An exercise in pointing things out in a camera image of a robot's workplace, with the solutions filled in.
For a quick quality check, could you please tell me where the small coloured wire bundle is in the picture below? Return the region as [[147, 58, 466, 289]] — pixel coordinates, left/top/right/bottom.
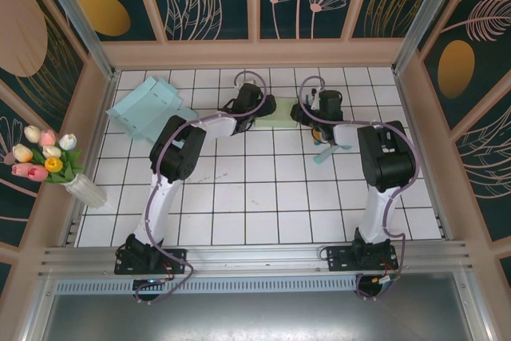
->
[[370, 260, 401, 291], [157, 260, 179, 281]]

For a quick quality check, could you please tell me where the artificial tulip bouquet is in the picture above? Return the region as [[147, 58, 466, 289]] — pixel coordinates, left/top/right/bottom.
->
[[10, 125, 85, 184]]

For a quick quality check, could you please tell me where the light blue paper box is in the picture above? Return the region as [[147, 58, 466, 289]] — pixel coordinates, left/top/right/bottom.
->
[[105, 76, 199, 143]]

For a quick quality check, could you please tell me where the green paper box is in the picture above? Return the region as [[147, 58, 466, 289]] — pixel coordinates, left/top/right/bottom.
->
[[255, 97, 299, 130]]

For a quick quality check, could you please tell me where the aluminium mounting rail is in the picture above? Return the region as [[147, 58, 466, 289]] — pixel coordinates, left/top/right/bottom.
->
[[38, 240, 474, 280]]

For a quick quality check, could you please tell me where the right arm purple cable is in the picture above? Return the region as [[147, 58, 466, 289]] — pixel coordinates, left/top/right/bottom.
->
[[299, 75, 420, 303]]

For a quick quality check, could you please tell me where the grey metal sheet tray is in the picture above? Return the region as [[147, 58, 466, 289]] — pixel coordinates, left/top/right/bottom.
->
[[23, 272, 494, 341]]

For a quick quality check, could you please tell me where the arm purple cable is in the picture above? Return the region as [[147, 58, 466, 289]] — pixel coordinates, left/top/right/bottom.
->
[[133, 70, 267, 305], [299, 75, 420, 303]]

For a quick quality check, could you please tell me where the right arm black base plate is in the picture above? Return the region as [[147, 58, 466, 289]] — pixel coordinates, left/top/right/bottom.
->
[[326, 244, 400, 272]]

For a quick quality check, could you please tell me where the teal toy garden fork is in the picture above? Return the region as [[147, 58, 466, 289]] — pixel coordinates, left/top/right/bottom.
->
[[303, 93, 323, 147]]

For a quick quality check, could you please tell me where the white ribbed vase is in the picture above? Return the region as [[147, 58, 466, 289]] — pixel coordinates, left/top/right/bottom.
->
[[65, 174, 108, 209]]

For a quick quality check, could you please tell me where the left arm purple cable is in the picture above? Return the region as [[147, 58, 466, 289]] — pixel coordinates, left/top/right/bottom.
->
[[133, 70, 267, 305]]

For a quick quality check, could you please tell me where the slotted grey cable duct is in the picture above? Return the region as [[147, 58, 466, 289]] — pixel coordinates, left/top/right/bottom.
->
[[53, 276, 360, 295]]

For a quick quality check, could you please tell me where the aluminium corner post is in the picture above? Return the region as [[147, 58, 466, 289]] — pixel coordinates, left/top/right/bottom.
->
[[392, 0, 468, 75], [32, 0, 121, 82]]

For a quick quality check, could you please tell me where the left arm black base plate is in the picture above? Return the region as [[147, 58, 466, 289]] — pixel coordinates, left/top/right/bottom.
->
[[114, 248, 188, 276]]

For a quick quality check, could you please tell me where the aluminium side strip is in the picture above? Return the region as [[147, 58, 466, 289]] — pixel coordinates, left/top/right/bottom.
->
[[59, 71, 121, 247], [393, 71, 448, 240]]

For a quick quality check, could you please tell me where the light blue toy shovel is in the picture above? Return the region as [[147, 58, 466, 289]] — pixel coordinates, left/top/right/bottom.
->
[[313, 144, 352, 166]]

